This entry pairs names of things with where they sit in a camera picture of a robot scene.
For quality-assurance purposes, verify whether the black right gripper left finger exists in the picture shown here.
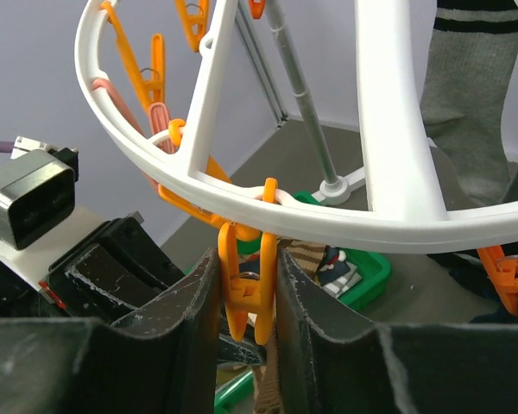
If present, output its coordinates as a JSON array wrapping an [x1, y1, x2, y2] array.
[[0, 249, 220, 413]]

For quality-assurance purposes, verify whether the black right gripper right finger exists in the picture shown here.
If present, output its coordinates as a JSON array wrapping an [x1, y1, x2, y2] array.
[[276, 252, 518, 413]]

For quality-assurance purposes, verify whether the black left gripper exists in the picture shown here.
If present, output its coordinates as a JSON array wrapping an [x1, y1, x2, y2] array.
[[0, 213, 183, 323]]

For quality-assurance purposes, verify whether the orange clip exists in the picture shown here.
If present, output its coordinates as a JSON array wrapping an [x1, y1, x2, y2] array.
[[218, 176, 280, 346]]

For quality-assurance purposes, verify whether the pink clip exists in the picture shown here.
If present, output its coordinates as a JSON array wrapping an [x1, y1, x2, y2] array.
[[92, 78, 178, 154]]

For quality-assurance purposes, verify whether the brown striped sock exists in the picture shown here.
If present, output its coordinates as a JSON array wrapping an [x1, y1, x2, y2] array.
[[252, 238, 327, 413]]

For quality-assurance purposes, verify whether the white round sock hanger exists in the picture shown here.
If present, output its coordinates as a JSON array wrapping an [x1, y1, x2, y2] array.
[[74, 1, 518, 254]]

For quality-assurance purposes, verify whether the green plastic bin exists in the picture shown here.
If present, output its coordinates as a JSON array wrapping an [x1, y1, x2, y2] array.
[[213, 189, 393, 414]]

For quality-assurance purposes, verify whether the white drying rack stand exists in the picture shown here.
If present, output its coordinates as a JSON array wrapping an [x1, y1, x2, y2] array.
[[264, 1, 365, 206]]

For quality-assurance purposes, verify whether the grey striped sock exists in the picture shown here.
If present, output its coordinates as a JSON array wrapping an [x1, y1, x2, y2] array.
[[420, 1, 518, 206]]

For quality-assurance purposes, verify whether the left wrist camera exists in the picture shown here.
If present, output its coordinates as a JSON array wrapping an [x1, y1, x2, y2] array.
[[0, 136, 79, 250]]

